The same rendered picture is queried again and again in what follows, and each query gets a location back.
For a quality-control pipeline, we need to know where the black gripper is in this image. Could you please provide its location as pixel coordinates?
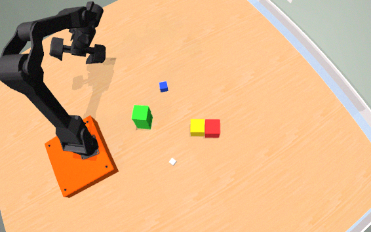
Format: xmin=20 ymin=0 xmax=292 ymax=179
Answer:
xmin=49 ymin=37 xmax=106 ymax=65

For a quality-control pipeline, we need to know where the small white block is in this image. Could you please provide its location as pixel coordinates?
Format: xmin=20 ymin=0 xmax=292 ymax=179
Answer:
xmin=169 ymin=158 xmax=176 ymax=166

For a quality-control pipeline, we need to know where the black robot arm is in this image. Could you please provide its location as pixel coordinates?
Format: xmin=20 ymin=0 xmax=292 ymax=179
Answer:
xmin=0 ymin=1 xmax=104 ymax=160

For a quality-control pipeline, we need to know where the blue cube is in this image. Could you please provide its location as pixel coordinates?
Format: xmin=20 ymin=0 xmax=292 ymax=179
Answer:
xmin=159 ymin=81 xmax=168 ymax=92

